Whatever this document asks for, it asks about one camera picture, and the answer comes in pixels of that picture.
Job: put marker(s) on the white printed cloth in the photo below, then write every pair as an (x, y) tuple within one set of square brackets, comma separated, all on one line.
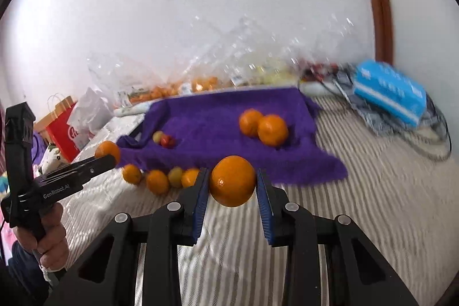
[(53, 159)]

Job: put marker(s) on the large oval orange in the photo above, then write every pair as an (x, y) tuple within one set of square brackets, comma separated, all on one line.
[(233, 186)]

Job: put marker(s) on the red tomato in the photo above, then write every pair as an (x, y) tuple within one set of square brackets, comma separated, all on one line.
[(167, 141)]

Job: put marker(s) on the person's left hand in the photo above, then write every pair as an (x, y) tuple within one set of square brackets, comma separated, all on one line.
[(53, 241)]

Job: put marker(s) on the large round orange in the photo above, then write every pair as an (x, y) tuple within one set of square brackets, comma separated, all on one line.
[(107, 150)]

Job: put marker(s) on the navy lattice patterned cloth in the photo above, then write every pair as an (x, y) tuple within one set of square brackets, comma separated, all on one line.
[(362, 112)]

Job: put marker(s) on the clear bag of yellow fruits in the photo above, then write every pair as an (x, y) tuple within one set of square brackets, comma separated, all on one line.
[(265, 73)]

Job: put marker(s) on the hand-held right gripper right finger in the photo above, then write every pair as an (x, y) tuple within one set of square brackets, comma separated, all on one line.
[(265, 212)]

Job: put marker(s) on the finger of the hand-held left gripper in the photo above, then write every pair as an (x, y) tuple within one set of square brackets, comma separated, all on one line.
[(93, 166)]

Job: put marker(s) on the purple cloth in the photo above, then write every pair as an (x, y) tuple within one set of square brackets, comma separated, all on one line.
[(39, 148)]

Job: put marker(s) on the blue tissue box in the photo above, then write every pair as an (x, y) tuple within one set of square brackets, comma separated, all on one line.
[(389, 91)]

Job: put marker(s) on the red paper bag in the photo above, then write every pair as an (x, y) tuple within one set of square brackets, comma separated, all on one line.
[(64, 135)]

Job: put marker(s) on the yellow-green plum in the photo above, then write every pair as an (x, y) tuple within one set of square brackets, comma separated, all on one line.
[(175, 177), (158, 136)]

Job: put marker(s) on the purple towel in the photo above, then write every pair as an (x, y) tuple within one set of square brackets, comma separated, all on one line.
[(215, 119)]

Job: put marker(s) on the small orange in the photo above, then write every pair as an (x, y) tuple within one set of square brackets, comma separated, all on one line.
[(249, 121)]

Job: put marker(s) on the white plastic bag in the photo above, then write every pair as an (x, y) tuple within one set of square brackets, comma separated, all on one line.
[(89, 109)]

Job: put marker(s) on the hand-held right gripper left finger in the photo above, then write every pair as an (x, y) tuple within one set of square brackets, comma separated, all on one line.
[(200, 209)]

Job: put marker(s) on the clear bag of red tomatoes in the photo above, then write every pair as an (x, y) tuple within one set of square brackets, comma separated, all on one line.
[(319, 71)]

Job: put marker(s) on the striped grey quilt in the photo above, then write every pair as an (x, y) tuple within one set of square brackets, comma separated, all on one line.
[(376, 202)]

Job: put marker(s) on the clear bag of oranges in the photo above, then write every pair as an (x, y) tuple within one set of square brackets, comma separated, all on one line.
[(202, 83)]

